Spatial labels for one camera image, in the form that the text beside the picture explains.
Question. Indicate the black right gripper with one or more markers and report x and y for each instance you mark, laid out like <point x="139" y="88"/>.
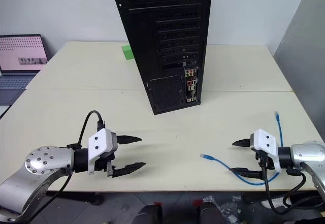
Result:
<point x="259" y="158"/>

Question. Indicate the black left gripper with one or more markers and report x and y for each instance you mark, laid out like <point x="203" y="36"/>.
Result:
<point x="101" y="164"/>

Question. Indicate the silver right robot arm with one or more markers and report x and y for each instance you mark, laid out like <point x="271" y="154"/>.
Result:
<point x="307" y="153"/>

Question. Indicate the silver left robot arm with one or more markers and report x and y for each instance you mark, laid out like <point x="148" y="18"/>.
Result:
<point x="43" y="161"/>

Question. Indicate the clear crumpled plastic bag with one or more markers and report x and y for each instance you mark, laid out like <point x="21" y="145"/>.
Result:
<point x="231" y="208"/>

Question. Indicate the dark rounded shape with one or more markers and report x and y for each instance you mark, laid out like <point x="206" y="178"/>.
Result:
<point x="151" y="215"/>
<point x="210" y="213"/>

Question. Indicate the green block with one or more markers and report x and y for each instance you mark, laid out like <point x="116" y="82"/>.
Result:
<point x="127" y="52"/>

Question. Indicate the grey partition panel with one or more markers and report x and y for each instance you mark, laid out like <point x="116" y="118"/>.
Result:
<point x="302" y="64"/>

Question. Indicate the black computer tower case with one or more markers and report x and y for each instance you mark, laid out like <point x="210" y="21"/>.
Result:
<point x="167" y="43"/>

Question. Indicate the open laptop with pink screen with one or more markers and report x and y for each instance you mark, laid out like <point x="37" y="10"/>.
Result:
<point x="21" y="53"/>

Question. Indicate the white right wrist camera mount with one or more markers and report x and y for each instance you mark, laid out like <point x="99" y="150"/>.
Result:
<point x="265" y="141"/>

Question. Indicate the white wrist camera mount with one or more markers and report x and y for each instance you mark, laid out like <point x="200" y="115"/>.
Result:
<point x="100" y="144"/>
<point x="265" y="141"/>

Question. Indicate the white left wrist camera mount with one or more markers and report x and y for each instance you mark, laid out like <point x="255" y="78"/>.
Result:
<point x="100" y="144"/>

